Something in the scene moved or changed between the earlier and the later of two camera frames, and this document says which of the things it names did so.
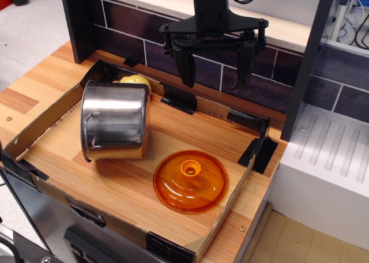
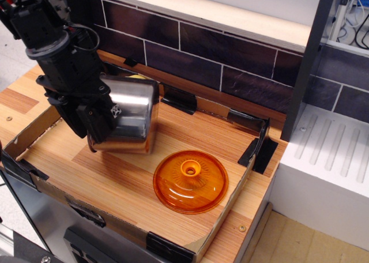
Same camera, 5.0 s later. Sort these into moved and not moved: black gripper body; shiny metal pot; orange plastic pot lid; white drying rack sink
Moved: black gripper body; shiny metal pot
Not moved: white drying rack sink; orange plastic pot lid
